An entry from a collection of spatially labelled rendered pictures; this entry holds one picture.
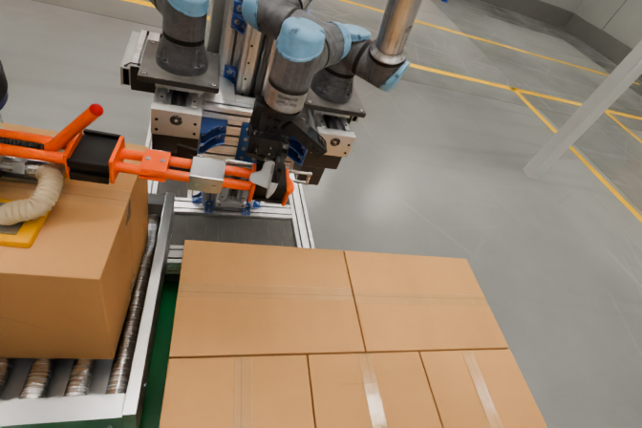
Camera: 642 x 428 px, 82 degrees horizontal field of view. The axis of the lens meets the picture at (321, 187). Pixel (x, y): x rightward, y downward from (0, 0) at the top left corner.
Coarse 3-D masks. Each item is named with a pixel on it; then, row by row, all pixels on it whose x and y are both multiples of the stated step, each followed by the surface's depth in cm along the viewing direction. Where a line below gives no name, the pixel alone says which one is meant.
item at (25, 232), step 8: (0, 200) 73; (8, 200) 74; (16, 224) 70; (24, 224) 71; (32, 224) 72; (40, 224) 73; (0, 232) 68; (8, 232) 69; (16, 232) 69; (24, 232) 70; (32, 232) 71; (0, 240) 68; (8, 240) 68; (16, 240) 69; (24, 240) 69; (32, 240) 70
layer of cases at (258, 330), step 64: (192, 256) 125; (256, 256) 132; (320, 256) 141; (384, 256) 152; (192, 320) 110; (256, 320) 116; (320, 320) 123; (384, 320) 130; (448, 320) 139; (192, 384) 98; (256, 384) 103; (320, 384) 108; (384, 384) 114; (448, 384) 121; (512, 384) 128
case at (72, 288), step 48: (0, 192) 76; (96, 192) 83; (144, 192) 104; (48, 240) 72; (96, 240) 75; (144, 240) 117; (0, 288) 69; (48, 288) 70; (96, 288) 72; (0, 336) 82; (48, 336) 84; (96, 336) 86
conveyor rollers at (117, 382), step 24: (144, 264) 117; (144, 288) 112; (120, 336) 101; (0, 360) 89; (48, 360) 92; (120, 360) 97; (0, 384) 87; (24, 384) 88; (48, 384) 90; (72, 384) 90; (120, 384) 93
